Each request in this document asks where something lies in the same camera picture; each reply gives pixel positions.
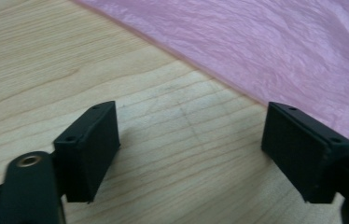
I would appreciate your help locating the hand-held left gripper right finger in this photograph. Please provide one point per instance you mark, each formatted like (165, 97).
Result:
(300, 152)

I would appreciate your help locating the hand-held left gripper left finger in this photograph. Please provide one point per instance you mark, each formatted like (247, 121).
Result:
(88, 155)

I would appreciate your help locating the pink plastic bag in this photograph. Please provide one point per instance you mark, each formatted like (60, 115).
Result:
(272, 46)

